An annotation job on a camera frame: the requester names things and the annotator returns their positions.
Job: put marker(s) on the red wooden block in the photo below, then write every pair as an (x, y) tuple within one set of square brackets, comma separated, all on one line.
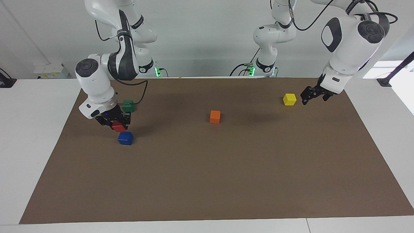
[(119, 127)]

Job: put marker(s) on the blue wooden block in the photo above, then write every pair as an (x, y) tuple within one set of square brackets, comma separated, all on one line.
[(125, 138)]

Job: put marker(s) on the black angled stand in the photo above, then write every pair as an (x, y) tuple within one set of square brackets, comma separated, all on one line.
[(393, 72)]

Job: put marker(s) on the black table clamp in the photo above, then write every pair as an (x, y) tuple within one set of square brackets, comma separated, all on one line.
[(6, 81)]

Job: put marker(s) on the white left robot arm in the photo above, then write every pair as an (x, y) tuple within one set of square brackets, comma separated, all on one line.
[(349, 48)]

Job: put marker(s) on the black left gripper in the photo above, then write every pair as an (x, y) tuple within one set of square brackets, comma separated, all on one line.
[(323, 89)]

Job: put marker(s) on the green wooden block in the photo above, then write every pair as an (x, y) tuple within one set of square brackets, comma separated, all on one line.
[(128, 106)]

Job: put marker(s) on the white wall socket box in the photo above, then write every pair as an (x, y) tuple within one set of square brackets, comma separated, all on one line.
[(51, 70)]

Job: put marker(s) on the brown table mat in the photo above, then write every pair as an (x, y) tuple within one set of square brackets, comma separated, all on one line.
[(226, 168)]

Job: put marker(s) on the orange wooden block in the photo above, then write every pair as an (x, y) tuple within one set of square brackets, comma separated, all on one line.
[(214, 117)]

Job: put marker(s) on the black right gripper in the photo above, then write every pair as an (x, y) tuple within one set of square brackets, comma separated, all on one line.
[(114, 116)]

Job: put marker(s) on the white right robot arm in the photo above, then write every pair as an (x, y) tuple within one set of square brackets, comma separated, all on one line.
[(97, 81)]

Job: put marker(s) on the green lit base connector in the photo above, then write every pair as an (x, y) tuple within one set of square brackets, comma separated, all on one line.
[(251, 69), (157, 72)]

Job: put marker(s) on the yellow wooden block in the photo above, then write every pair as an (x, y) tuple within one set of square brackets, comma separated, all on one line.
[(289, 99)]

